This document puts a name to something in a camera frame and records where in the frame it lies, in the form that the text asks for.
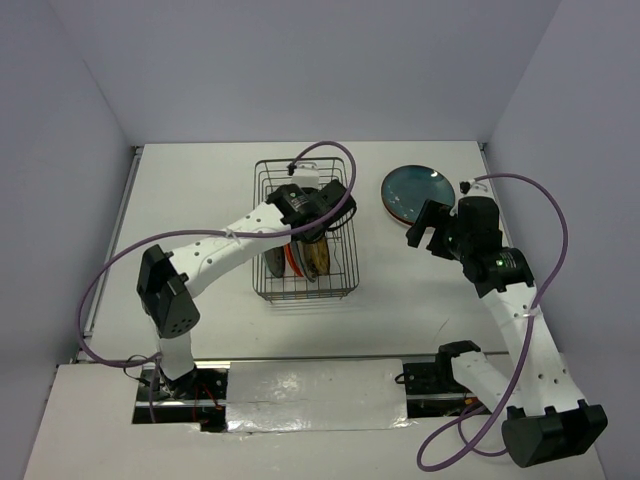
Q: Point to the red and teal patterned plate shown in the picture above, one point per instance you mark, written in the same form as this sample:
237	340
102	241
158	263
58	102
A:
395	208

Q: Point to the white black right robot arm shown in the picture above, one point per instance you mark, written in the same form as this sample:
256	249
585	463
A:
543	415

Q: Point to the blue floral white plate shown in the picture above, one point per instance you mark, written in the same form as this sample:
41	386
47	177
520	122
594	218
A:
306	269

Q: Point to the grey wire dish rack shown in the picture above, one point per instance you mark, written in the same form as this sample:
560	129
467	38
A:
270	174

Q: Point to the orange red plate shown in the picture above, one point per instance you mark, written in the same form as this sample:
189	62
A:
291	261

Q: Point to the silver foil tape panel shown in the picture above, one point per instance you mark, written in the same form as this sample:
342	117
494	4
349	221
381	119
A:
328	395

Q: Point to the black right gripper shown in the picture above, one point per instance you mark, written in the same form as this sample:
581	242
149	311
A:
433	215

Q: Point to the yellow rimmed patterned plate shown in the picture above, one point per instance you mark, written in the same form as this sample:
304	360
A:
318	256

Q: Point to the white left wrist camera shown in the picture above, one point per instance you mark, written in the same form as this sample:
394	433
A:
305	175

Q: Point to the light green small plate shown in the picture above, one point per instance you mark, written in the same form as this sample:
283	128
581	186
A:
275	261

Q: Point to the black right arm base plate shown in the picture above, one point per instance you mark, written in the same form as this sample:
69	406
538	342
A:
422	379

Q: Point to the dark teal blossom plate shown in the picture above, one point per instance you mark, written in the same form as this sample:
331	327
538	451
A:
414	184

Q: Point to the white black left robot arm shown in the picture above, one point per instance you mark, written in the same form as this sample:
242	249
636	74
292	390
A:
169	282

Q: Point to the aluminium table edge rail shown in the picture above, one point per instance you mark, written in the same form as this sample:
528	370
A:
84	317

